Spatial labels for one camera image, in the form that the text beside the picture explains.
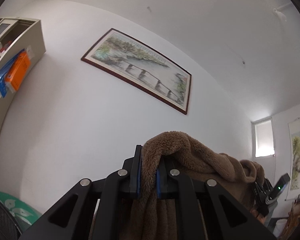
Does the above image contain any person's right hand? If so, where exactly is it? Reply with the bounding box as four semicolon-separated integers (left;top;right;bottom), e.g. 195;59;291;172
250;209;267;227

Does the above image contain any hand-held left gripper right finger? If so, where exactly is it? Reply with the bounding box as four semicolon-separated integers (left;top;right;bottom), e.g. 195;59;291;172
155;155;278;240

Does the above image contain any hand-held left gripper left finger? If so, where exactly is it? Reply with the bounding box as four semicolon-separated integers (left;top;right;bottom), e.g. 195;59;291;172
19;144;143;240

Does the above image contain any red white box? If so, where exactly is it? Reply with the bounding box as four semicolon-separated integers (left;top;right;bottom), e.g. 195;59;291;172
0;41;12;55

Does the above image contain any brown fleece garment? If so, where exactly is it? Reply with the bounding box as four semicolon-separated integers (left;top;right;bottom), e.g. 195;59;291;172
119;131;265;240

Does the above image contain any orange box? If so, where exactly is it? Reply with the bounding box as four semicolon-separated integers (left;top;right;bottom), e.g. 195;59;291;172
4;52;32;92

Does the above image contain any black mesh chair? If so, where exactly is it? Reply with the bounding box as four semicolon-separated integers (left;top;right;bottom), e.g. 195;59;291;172
0;192;22;240

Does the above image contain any bright window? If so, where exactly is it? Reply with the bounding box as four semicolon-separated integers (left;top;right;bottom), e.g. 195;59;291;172
251;120;275;158

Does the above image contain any wooden frame furniture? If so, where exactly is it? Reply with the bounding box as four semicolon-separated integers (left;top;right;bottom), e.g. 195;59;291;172
277;195;300;240

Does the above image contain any beige cabinet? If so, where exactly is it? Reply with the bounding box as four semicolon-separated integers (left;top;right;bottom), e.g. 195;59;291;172
0;17;46;188

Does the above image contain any framed landscape painting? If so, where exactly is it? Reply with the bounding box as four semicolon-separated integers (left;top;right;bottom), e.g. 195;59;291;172
81;28;192;115

